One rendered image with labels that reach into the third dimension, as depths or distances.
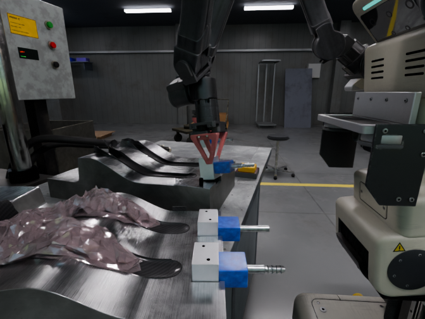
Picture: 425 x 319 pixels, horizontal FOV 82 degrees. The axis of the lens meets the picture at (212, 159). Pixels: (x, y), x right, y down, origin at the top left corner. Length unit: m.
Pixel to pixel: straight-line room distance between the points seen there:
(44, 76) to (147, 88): 7.99
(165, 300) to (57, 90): 1.15
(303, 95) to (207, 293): 8.38
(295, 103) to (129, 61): 5.80
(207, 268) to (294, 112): 8.16
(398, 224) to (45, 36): 1.40
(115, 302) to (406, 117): 0.57
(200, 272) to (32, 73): 1.12
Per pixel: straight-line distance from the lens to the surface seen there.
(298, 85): 8.64
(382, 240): 0.66
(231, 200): 0.71
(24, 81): 1.27
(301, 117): 8.47
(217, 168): 0.59
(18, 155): 1.10
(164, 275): 0.39
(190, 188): 0.57
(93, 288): 0.36
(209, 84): 0.59
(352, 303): 1.27
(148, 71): 9.24
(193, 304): 0.34
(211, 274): 0.36
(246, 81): 8.78
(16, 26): 1.30
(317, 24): 0.84
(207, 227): 0.44
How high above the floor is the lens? 1.10
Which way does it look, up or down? 15 degrees down
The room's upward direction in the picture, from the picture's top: straight up
